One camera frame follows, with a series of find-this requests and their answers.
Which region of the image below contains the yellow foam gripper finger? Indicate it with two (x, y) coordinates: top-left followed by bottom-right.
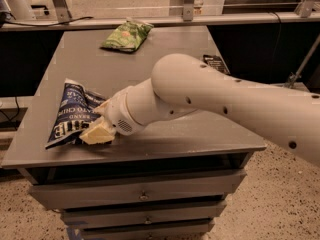
(79, 116), (116, 145)
(94, 100), (109, 117)

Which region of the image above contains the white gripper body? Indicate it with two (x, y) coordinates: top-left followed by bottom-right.
(105, 86), (144, 136)

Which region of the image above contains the blue Kettle chip bag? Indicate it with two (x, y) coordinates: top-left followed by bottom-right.
(45, 79), (106, 149)

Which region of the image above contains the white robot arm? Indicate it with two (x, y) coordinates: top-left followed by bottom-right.
(80, 54), (320, 166)

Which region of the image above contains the green chip bag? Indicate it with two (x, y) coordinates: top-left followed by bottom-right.
(101, 18), (154, 53)

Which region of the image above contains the grey drawer cabinet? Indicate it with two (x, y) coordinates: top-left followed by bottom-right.
(0, 25), (267, 240)

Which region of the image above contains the top grey drawer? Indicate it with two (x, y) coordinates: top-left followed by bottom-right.
(30, 169), (246, 209)

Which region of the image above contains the grey drawer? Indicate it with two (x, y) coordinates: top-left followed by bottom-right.
(62, 200), (226, 229)
(81, 219), (213, 240)
(30, 169), (246, 209)

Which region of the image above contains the bottom grey drawer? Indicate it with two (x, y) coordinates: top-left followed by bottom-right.
(81, 219), (213, 240)

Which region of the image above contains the middle grey drawer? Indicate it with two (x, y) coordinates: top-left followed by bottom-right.
(62, 200), (226, 229)

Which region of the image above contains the black cable on rail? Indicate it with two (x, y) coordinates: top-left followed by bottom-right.
(4, 15), (94, 27)

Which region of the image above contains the metal rail frame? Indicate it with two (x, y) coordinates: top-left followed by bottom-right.
(1, 0), (320, 31)

